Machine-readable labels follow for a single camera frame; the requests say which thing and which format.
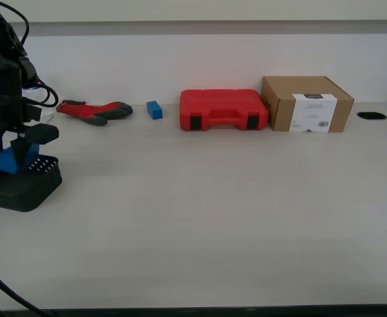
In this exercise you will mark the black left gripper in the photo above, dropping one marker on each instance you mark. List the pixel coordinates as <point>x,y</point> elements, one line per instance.
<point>2,112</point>

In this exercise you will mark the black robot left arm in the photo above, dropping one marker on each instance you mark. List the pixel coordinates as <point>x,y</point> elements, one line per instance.
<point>0,49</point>

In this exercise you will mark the small blue block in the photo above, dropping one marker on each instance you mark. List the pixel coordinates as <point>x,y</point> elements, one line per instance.
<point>154,110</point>

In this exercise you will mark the large blue block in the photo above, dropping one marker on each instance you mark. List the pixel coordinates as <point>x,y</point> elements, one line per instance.
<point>7,162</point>

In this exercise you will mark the red plastic tool case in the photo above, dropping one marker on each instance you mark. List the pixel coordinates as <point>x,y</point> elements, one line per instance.
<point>221,110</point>

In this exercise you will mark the clear plastic water bottle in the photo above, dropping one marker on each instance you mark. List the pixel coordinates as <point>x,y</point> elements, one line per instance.
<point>36,95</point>

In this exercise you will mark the brown cardboard box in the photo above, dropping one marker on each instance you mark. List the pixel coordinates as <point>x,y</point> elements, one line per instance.
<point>307,105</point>

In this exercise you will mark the black perforated basket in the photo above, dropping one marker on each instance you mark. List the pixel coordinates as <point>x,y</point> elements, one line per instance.
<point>25,191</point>

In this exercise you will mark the red and grey work glove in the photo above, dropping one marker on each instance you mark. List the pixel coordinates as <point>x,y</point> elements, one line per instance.
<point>94,111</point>

